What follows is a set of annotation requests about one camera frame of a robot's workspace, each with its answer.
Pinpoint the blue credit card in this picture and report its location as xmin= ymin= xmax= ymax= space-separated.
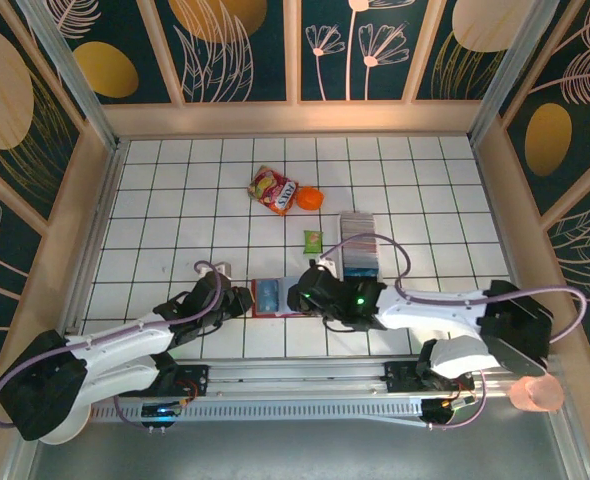
xmin=256 ymin=281 xmax=282 ymax=314

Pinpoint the red card holder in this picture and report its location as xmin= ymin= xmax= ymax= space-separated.
xmin=250 ymin=276 xmax=304 ymax=320

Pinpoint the row of assorted cards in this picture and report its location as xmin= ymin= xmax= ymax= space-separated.
xmin=341 ymin=213 xmax=379 ymax=280

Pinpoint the small green snack packet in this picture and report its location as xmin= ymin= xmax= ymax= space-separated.
xmin=302 ymin=229 xmax=324 ymax=256

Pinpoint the orange fruit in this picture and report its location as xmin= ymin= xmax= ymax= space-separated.
xmin=294 ymin=185 xmax=325 ymax=211

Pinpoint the red and yellow snack bag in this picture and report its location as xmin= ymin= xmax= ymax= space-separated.
xmin=247 ymin=165 xmax=302 ymax=217

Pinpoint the black controller board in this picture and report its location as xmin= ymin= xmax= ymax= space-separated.
xmin=421 ymin=394 xmax=478 ymax=426
xmin=141 ymin=401 xmax=182 ymax=427

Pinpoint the panel with single flower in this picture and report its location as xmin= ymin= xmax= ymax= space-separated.
xmin=0 ymin=177 xmax=44 ymax=364

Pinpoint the pink translucent cup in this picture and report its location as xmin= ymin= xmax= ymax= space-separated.
xmin=507 ymin=372 xmax=566 ymax=414

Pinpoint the panel with leaf drawing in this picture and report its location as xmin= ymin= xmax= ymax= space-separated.
xmin=154 ymin=0 xmax=294 ymax=106

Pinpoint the panel with flower drawings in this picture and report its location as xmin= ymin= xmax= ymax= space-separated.
xmin=294 ymin=0 xmax=434 ymax=105

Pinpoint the panel with golden oval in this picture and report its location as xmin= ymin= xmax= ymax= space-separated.
xmin=49 ymin=0 xmax=184 ymax=106

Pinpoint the panel with oval and feathers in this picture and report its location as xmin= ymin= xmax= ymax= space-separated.
xmin=497 ymin=0 xmax=590 ymax=219

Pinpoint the panel with beige disc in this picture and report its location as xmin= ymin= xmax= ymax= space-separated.
xmin=0 ymin=19 xmax=84 ymax=224
xmin=412 ymin=0 xmax=531 ymax=104

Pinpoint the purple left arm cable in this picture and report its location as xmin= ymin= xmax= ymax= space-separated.
xmin=0 ymin=259 xmax=226 ymax=431

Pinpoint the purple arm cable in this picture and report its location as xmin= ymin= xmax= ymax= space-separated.
xmin=0 ymin=259 xmax=226 ymax=431
xmin=317 ymin=232 xmax=589 ymax=361

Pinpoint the aluminium mounting rail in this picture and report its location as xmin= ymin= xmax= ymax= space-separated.
xmin=174 ymin=355 xmax=491 ymax=399

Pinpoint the slotted white cable duct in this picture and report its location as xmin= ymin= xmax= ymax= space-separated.
xmin=89 ymin=397 xmax=426 ymax=425

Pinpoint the aluminium frame side rail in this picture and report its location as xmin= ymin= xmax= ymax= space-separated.
xmin=64 ymin=139 xmax=127 ymax=334
xmin=469 ymin=135 xmax=534 ymax=301

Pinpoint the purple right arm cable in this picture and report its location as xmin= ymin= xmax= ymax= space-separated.
xmin=317 ymin=232 xmax=589 ymax=361

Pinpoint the aluminium frame post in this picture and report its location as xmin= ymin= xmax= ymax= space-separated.
xmin=14 ymin=0 xmax=122 ymax=150
xmin=467 ymin=0 xmax=561 ymax=144

